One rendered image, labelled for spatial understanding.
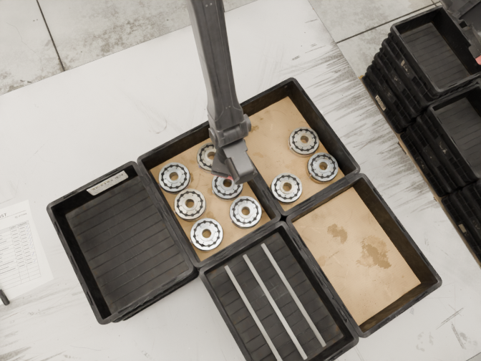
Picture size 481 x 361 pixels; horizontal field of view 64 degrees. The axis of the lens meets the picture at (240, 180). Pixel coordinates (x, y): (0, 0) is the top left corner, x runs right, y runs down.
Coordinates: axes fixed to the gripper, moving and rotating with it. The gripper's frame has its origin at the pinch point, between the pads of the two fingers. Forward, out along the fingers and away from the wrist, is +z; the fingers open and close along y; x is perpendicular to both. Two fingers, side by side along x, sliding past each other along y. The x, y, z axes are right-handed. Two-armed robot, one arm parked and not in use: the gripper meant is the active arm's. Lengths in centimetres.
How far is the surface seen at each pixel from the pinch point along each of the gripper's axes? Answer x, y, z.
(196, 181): 11.3, -0.5, 23.9
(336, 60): -28, 69, 38
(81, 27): 126, 101, 110
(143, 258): 20.1, -29.3, 23.5
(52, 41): 139, 86, 110
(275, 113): -8.6, 31.3, 24.5
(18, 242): 67, -35, 36
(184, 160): 17.5, 5.8, 24.1
